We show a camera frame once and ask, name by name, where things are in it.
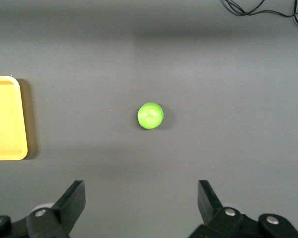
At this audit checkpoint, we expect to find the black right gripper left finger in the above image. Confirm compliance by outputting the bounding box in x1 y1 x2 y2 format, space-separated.
0 180 86 238

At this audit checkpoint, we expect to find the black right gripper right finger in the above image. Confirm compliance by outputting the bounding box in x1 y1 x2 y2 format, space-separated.
188 180 298 238

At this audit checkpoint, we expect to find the green apple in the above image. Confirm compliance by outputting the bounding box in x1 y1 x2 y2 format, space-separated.
137 102 165 131

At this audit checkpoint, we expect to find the yellow plastic tray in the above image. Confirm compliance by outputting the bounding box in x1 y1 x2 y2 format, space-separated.
0 75 28 161

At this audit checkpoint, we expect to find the long thin black cable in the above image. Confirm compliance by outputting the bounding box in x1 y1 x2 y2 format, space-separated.
220 0 298 32

